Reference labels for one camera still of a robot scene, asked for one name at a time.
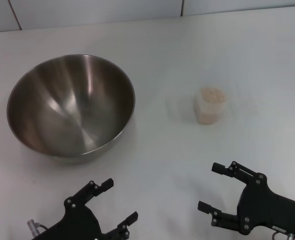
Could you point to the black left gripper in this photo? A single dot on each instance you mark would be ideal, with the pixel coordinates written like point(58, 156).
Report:
point(77, 225)

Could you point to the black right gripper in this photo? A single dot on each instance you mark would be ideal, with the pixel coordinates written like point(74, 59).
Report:
point(262, 207)

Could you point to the clear plastic measuring cup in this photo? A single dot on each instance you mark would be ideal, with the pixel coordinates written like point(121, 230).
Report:
point(197, 105)

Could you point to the stainless steel mixing bowl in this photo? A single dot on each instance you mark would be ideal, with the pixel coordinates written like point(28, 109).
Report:
point(70, 107)

